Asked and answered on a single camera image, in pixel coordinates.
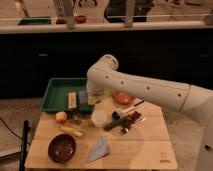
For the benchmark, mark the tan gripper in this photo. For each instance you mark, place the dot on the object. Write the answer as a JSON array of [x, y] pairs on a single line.
[[94, 99]]

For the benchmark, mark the blue sponge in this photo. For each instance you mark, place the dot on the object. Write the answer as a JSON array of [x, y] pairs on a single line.
[[83, 98]]

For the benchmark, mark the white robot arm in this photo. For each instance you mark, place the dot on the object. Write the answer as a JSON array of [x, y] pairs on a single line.
[[193, 101]]

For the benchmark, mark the orange red bowl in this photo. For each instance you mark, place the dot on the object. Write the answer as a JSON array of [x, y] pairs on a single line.
[[123, 98]]

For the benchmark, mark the dark maroon bowl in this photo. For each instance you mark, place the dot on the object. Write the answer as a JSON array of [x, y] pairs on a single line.
[[61, 148]]

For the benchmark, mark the light green cup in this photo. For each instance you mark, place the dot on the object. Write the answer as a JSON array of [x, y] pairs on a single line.
[[107, 92]]

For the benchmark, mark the white round container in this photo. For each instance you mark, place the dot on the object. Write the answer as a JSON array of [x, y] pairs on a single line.
[[99, 118]]

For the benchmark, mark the tan block in tray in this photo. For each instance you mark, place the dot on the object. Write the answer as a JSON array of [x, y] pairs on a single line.
[[72, 102]]

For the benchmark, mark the small dark green object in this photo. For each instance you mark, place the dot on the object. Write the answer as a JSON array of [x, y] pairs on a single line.
[[75, 117]]

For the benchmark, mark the black round knob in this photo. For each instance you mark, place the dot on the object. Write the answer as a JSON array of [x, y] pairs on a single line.
[[115, 115]]

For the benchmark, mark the small orange fruit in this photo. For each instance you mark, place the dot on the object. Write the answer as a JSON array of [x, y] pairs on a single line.
[[61, 117]]

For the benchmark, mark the green cucumber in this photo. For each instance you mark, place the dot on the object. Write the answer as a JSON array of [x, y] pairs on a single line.
[[113, 124]]

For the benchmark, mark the green plastic tray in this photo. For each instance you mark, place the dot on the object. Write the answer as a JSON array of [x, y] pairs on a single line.
[[56, 95]]

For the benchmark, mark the yellow banana piece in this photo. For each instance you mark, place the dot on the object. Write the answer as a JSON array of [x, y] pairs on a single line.
[[71, 131]]

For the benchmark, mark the black white marker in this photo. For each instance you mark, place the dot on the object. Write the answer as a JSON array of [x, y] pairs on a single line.
[[132, 107]]

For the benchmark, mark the light blue folded cloth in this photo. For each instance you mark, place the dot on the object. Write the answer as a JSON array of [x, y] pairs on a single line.
[[98, 150]]

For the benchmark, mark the black stand left of table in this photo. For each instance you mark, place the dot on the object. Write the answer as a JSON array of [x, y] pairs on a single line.
[[24, 143]]

